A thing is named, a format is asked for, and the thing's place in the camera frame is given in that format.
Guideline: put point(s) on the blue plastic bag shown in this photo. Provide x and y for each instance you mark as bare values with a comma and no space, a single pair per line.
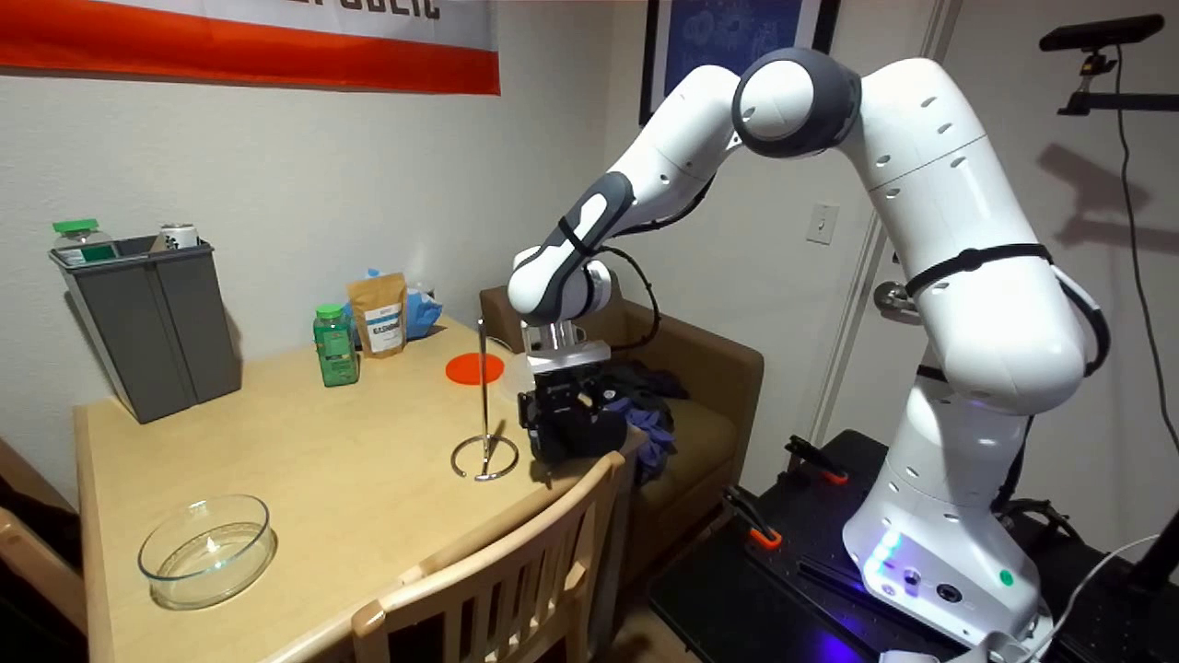
422,314

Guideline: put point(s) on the dark wooden chair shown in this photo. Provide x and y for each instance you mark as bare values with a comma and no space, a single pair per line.
30,552

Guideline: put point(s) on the black camera on mount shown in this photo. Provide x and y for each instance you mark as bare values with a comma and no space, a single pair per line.
1100,33

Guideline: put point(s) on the green plastic bottle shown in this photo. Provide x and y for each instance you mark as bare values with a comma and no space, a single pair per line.
336,352

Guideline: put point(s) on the light wooden chair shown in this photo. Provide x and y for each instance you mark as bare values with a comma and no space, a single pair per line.
491,591

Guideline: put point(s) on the brown armchair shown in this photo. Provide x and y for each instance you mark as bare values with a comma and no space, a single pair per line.
714,380

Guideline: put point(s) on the white light switch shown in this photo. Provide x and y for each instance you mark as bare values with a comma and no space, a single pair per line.
822,222

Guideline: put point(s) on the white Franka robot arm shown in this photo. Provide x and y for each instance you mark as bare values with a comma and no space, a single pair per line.
972,305

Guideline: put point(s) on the red and white banner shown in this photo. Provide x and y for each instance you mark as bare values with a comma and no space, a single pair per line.
244,55

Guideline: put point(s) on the black robot base board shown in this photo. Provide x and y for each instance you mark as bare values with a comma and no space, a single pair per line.
739,600

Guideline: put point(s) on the orange round disc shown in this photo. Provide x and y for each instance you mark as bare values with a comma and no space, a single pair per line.
475,370

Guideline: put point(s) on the black cap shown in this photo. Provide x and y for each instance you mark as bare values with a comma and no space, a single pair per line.
591,443

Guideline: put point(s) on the orange and black clamp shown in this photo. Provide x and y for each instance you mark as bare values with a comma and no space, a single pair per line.
816,465
762,525

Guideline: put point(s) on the brown paper pouch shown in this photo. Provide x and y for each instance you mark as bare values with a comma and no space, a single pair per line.
379,318

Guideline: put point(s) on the purple cloth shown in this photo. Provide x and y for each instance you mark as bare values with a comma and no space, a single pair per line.
651,433

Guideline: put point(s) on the black clothing pile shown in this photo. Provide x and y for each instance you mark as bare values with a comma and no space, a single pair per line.
651,380

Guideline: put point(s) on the green-capped bottle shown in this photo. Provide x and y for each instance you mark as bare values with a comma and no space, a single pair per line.
79,232

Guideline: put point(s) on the clear glass bowl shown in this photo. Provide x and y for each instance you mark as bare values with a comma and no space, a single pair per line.
209,556

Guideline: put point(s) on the gray plastic bin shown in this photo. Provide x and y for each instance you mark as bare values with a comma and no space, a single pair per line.
152,334

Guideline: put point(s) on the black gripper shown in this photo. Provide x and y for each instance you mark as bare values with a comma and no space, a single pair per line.
576,397

